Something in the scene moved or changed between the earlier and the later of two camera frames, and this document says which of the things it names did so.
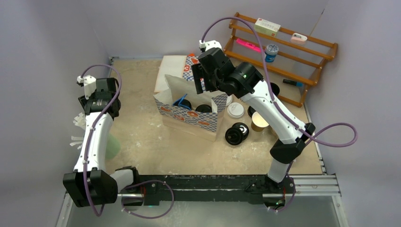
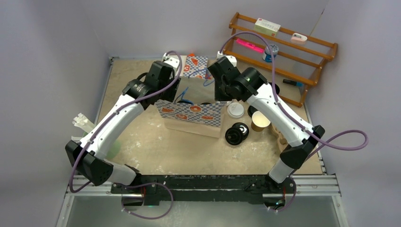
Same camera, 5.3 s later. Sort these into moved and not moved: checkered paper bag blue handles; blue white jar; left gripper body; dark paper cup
Moved: left gripper body; checkered paper bag blue handles
Not moved: blue white jar; dark paper cup
